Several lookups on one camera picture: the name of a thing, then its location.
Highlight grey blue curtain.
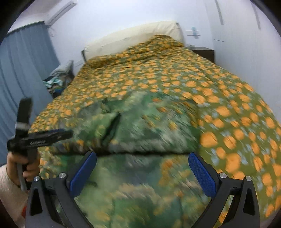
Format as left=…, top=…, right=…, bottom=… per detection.
left=1, top=22, right=59, bottom=164

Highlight white wardrobe door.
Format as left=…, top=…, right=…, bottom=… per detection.
left=204, top=1, right=280, bottom=110

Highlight pile of clothes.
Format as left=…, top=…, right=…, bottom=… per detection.
left=43, top=72, right=74, bottom=98

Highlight grey striped pillow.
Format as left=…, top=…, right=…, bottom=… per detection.
left=49, top=60, right=73, bottom=77

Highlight white fluffy left sleeve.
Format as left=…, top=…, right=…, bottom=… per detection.
left=1, top=165, right=28, bottom=227

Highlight orange fluffy trousers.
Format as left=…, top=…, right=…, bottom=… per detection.
left=21, top=205, right=27, bottom=219

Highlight white air conditioner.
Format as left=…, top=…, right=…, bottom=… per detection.
left=44, top=1, right=78, bottom=26

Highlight cream padded headboard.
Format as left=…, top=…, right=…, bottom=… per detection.
left=81, top=21, right=185, bottom=62

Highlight dark bedside table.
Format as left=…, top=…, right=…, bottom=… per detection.
left=189, top=46, right=215, bottom=63

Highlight wall socket with blue plug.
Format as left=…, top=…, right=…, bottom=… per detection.
left=185, top=27, right=200, bottom=39

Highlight green landscape print jacket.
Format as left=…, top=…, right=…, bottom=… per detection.
left=28, top=89, right=223, bottom=228

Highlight person's left hand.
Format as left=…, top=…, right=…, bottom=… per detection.
left=6, top=150, right=41, bottom=187

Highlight orange floral green quilt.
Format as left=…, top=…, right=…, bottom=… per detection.
left=37, top=35, right=280, bottom=227

